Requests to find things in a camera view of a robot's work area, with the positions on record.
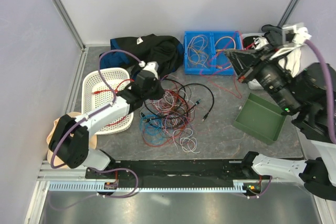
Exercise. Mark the black cable teal connector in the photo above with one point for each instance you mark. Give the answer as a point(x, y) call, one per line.
point(179, 111)

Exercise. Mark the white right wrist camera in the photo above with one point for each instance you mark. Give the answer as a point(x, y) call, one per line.
point(293, 36)

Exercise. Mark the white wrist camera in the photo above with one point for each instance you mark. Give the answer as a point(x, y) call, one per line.
point(151, 67)
point(293, 36)

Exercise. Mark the blue plastic bin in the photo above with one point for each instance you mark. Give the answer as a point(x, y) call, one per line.
point(204, 52)

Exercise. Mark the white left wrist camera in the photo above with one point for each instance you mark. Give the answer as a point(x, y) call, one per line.
point(151, 67)

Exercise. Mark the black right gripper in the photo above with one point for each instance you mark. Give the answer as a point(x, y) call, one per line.
point(248, 64)

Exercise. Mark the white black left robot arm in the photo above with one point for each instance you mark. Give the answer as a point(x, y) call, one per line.
point(70, 140)

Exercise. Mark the grey laundry basket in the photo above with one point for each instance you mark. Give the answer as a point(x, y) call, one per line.
point(253, 41)

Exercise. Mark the green plastic tray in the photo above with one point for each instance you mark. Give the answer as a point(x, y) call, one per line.
point(260, 119)

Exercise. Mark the black blue jacket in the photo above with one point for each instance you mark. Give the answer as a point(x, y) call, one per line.
point(126, 52)

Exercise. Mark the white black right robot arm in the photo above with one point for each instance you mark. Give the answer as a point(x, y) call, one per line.
point(310, 98)

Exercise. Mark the grey black cloth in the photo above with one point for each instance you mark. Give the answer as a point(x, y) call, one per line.
point(273, 35)

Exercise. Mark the white perforated basket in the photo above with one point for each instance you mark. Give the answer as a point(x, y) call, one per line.
point(95, 93)

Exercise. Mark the slotted cable duct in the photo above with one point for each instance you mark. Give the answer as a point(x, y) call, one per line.
point(103, 187)

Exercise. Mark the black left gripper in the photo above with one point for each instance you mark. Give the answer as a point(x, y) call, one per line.
point(160, 91)

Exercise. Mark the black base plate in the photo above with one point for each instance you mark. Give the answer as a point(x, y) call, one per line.
point(188, 171)

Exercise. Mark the white cloth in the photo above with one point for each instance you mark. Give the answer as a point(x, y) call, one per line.
point(291, 61)

